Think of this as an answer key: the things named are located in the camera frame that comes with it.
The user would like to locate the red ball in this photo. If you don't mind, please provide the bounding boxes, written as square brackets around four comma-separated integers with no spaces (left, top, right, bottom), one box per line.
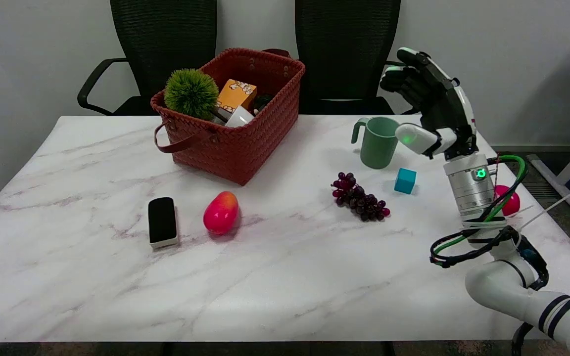
[494,185,521,217]

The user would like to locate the purple grape bunch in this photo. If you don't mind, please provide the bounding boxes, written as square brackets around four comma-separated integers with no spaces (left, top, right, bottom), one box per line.
[331,172,391,222]

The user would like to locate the orange printed box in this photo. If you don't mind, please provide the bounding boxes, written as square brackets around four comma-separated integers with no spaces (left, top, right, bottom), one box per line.
[216,79,258,113]

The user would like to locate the red yellow mango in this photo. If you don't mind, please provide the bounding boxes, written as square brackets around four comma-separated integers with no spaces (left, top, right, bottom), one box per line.
[203,191,239,235]

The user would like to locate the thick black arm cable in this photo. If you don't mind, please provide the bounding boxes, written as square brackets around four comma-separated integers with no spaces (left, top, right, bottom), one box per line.
[511,322,534,356]

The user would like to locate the green fuzzy ball plant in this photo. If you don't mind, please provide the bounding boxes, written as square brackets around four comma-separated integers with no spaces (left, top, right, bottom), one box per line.
[164,69,220,120]

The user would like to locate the green cable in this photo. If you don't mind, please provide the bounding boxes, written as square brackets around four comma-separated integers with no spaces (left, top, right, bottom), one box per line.
[433,155,528,253]

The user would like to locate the black white board eraser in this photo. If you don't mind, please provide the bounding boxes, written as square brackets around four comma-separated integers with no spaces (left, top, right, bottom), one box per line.
[147,197,180,249]

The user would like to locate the teal cube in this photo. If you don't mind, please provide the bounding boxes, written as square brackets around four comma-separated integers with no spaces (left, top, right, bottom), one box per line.
[394,168,417,194]

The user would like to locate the white cup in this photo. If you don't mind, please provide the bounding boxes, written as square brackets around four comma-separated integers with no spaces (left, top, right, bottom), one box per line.
[225,105,255,128]

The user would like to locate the black mesh office chair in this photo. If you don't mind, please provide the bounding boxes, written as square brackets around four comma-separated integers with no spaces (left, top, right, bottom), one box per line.
[77,0,218,116]
[295,0,417,116]

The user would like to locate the green mug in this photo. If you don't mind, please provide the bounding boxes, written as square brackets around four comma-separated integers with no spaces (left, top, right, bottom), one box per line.
[351,117,401,170]

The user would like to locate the red woven basket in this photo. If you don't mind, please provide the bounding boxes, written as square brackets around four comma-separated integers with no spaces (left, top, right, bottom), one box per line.
[150,47,306,186]

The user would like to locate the white desk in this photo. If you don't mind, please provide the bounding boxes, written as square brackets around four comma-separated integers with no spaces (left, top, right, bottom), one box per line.
[527,48,570,221]

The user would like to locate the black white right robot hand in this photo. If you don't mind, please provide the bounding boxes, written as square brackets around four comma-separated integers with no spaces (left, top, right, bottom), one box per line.
[380,47,478,160]

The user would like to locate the white zip tie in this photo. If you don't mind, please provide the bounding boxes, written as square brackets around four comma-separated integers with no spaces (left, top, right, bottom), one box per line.
[519,173,570,231]

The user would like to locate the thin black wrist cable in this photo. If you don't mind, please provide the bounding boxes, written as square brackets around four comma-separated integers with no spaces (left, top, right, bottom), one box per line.
[430,157,549,291]

